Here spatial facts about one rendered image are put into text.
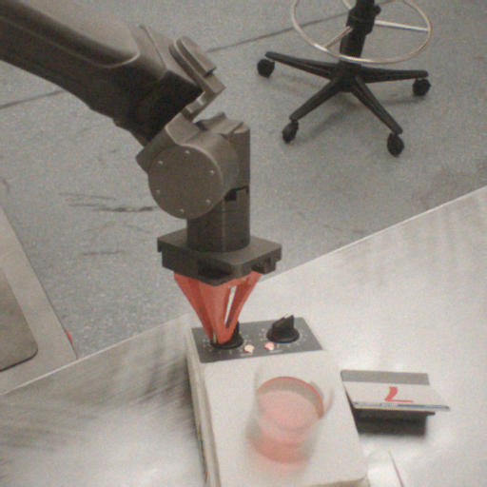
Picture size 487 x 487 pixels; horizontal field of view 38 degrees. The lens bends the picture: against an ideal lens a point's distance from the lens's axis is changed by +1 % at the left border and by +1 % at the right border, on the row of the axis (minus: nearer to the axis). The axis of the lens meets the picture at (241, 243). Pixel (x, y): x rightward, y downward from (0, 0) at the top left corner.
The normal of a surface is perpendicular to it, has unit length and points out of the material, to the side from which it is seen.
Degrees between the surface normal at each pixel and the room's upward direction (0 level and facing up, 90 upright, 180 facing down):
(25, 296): 0
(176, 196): 62
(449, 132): 0
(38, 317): 0
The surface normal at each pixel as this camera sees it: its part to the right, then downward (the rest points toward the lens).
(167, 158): -0.22, 0.33
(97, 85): 0.42, 0.79
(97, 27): 0.65, -0.57
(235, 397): 0.08, -0.64
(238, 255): 0.00, -0.94
